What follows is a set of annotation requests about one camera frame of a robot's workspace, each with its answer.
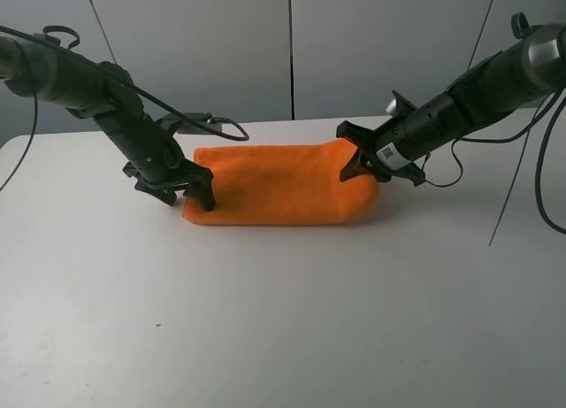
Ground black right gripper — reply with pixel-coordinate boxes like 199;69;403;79
336;120;425;186

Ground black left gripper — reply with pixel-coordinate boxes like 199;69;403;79
122;158;216;212

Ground orange terry towel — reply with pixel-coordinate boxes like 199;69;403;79
182;139;379;226

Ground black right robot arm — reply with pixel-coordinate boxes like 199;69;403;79
336;12;565;186

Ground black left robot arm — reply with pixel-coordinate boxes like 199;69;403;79
1;27;215;211

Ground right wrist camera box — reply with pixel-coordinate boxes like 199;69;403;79
386;90;417;117

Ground black left camera cable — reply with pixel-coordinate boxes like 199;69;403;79
0;26;250;192

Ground black camera cable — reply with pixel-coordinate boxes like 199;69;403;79
424;87;566;248
0;26;250;192

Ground black right camera cable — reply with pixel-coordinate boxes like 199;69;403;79
424;87;566;248

